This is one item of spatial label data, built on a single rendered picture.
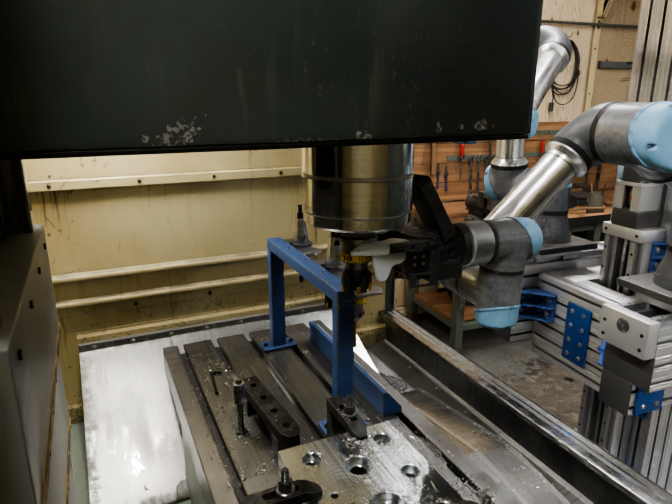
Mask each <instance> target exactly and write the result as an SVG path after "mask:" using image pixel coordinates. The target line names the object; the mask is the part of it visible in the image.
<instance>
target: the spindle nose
mask: <svg viewBox="0 0 672 504"><path fill-rule="evenodd" d="M414 157H415V144H393V145H368V146H344V147H319V148H301V165H302V172H303V174H302V209H303V210H304V221H305V222H306V223H307V224H309V225H310V226H312V227H315V228H318V229H322V230H327V231H333V232H343V233H375V232H384V231H391V230H395V229H399V228H402V227H404V226H405V225H407V224H408V223H409V222H410V220H411V211H412V207H413V182H414V175H413V172H414Z"/></svg>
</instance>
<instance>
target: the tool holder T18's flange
mask: <svg viewBox="0 0 672 504"><path fill-rule="evenodd" d="M336 238H338V241H339V242H342V243H347V244H368V243H373V242H376V241H377V240H378V235H377V234H375V233H343V232H338V233H336Z"/></svg>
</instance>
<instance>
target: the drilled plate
mask: <svg viewBox="0 0 672 504"><path fill-rule="evenodd" d="M369 431H370V432H373V433H374V432H376V433H374V435H372V433H371V434H369ZM375 434H377V435H375ZM378 434H379V435H378ZM384 434H385V435H384ZM389 434H391V435H389ZM367 435H370V436H373V438H372V439H373V441H372V439H371V441H372V442H374V441H375V442H376V443H372V442H370V441H369V442H368V441H367V443H364V444H363V445H362V443H361V442H360V443H359V444H356V443H357V442H356V443H355V440H353V439H352V438H353V437H351V436H350V434H349V433H348V432H346V433H342V434H339V435H335V436H332V437H328V438H324V439H321V440H317V441H314V442H310V443H306V444H303V445H299V446H296V447H292V448H288V449H285V450H281V451H278V468H279V475H280V477H281V469H282V468H283V467H287V468H288V469H289V477H291V478H292V481H296V480H308V481H311V482H314V483H317V482H319V483H320V486H322V487H321V489H322V494H321V495H320V496H318V497H317V498H316V499H315V500H312V501H309V502H306V503H303V504H345V503H348V502H350V501H351V504H365V503H369V504H371V502H369V500H370V498H369V497H371V494H372V493H373V495H374V497H373V498H372V497H371V498H372V500H371V501H372V504H410V501H411V504H430V502H432V503H431V504H434V503H435V504H446V502H447V501H448V500H450V503H449V504H453V503H456V502H459V501H462V500H464V499H463V498H462V497H461V496H460V495H459V494H458V493H457V492H456V491H455V490H454V489H453V488H452V486H451V485H450V484H449V483H448V482H447V481H446V480H445V479H444V478H443V477H442V476H441V475H440V474H439V473H438V472H437V471H436V470H435V469H434V468H433V467H432V466H431V465H430V463H429V462H428V461H427V460H426V459H425V458H424V457H423V456H422V455H421V454H420V453H419V452H418V451H417V450H416V449H415V448H414V447H413V446H412V445H411V444H410V443H409V442H408V440H407V439H406V438H405V437H404V436H403V435H402V434H401V433H400V432H399V431H398V430H397V429H396V428H395V427H394V426H393V425H392V424H391V423H390V422H389V421H385V422H382V423H378V424H375V425H371V426H367ZM349 439H350V440H351V439H352V440H351V441H350V440H349ZM343 440H344V441H343ZM341 441H342V442H341ZM346 442H348V443H349V442H350V444H351V443H352V445H349V444H348V443H346ZM384 442H385V446H382V445H380V447H379V444H381V443H382V444H383V443H384ZM388 442H393V443H391V444H389V445H388V444H387V443H388ZM377 443H378V444H377ZM344 445H345V446H344ZM347 445H348V448H347ZM343 446H344V447H343ZM352 446H353V448H352ZM354 447H355V448H354ZM363 447H365V448H364V449H363ZM349 448H350V449H349ZM360 449H362V451H361V450H360ZM372 449H374V450H373V451H372ZM308 451H310V453H311V455H310V454H309V453H308ZM313 451H314V452H315V454H313V453H312V452H313ZM316 451H317V452H316ZM318 452H320V453H321V452H322V453H321V455H320V454H319V456H318V455H317V453H318ZM370 452H371V453H370ZM306 453H307V454H308V455H307V454H306ZM352 454H353V455H355V457H353V456H349V455H352ZM371 454H372V457H371V456H370V455H371ZM330 455H331V456H330ZM357 455H358V456H357ZM359 455H360V456H359ZM364 455H365V456H369V459H368V457H364ZM320 456H322V457H320ZM348 456H349V457H348ZM343 457H344V458H343ZM346 457H347V459H348V461H347V460H346ZM381 457H382V458H381ZM320 458H321V459H320ZM349 458H350V459H349ZM366 458H367V459H366ZM370 459H371V460H372V459H373V460H372V461H373V462H372V461H371V460H370ZM374 459H375V460H374ZM302 460H303V463H302ZM323 460H324V461H323ZM344 460H345V462H344ZM410 460H411V461H410ZM320 461H321V462H320ZM383 461H384V463H383V464H381V463H382V462H383ZM318 462H319V463H318ZM400 462H401V463H400ZM320 463H321V464H320ZM372 463H373V465H372ZM415 463H416V465H415ZM317 464H318V465H317ZM313 465H314V466H313ZM345 466H346V467H345ZM372 466H374V467H372ZM390 466H392V467H390ZM417 466H419V467H417ZM399 468H401V469H400V470H399ZM421 469H422V470H421ZM369 470H370V471H369ZM400 471H401V472H400ZM420 472H422V473H420ZM419 473H420V474H419ZM401 474H402V475H401ZM403 474H404V475H405V476H404V475H403ZM362 475H363V476H362ZM391 475H392V476H391ZM417 475H420V476H417ZM385 477H386V478H385ZM415 477H416V478H417V479H416V478H415ZM404 478H405V479H404ZM407 479H408V480H407ZM411 479H412V480H413V479H414V480H413V481H412V480H411ZM415 480H416V481H415ZM432 481H433V482H432ZM409 482H410V485H408V484H409ZM431 482H432V483H434V484H433V485H435V488H436V490H437V491H436V490H435V488H434V486H433V485H432V483H431ZM319 483H318V485H319ZM424 484H425V485H426V487H424ZM348 485H349V486H348ZM385 485H386V486H385ZM419 485H420V487H418V486H419ZM368 487H369V488H368ZM372 487H373V488H372ZM406 487H407V488H406ZM432 487H433V488H432ZM325 488H326V489H325ZM387 488H388V490H387ZM392 488H393V490H394V491H395V490H396V491H395V492H396V493H395V494H394V493H393V492H394V491H391V490H392ZM419 488H421V489H419ZM422 488H423V489H424V490H423V489H422ZM427 488H428V489H429V490H428V489H427ZM324 489H325V490H324ZM341 489H342V490H341ZM378 489H379V491H381V489H382V490H383V491H381V492H378V493H377V490H378ZM384 489H386V490H387V491H386V490H385V491H384ZM389 489H390V491H389ZM370 490H371V491H370ZM373 490H374V491H373ZM323 491H324V492H323ZM341 491H343V492H342V493H341ZM435 491H436V492H435ZM365 492H366V493H365ZM382 492H383V493H382ZM397 492H399V493H398V494H397ZM402 492H403V493H402ZM359 493H360V494H359ZM361 493H362V494H361ZM374 493H376V494H374ZM337 494H338V496H337ZM353 494H354V496H353ZM322 495H323V496H322ZM365 495H366V496H365ZM399 495H400V497H399ZM402 495H403V496H404V497H405V498H404V497H403V499H404V500H403V501H402V497H401V496H402ZM427 495H429V496H430V497H429V496H427ZM431 495H433V497H431ZM329 496H330V497H329ZM351 496H352V497H351ZM425 496H427V497H428V498H426V497H425ZM346 497H347V498H346ZM350 497H351V498H350ZM424 497H425V498H426V499H425V500H424V501H423V499H424ZM437 497H438V498H441V499H442V498H443V499H444V498H445V499H446V497H447V499H446V500H444V502H443V501H441V502H439V501H438V500H437ZM363 498H364V499H363ZM353 500H354V501H353ZM406 500H407V501H406ZM421 500H422V501H423V502H422V501H421ZM352 501H353V503H352ZM361 501H362V502H361ZM451 501H452V502H453V503H451ZM408 502H409V503H408ZM348 504H350V503H348ZM447 504H448V502H447Z"/></svg>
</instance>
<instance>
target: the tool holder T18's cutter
mask: <svg viewBox="0 0 672 504"><path fill-rule="evenodd" d="M341 287H342V291H344V292H347V293H350V292H352V291H353V290H354V291H356V294H363V293H367V289H368V290H369V291H371V288H372V272H371V271H369V269H368V268H367V269H364V270H349V269H347V268H345V269H344V270H343V271H342V272H341Z"/></svg>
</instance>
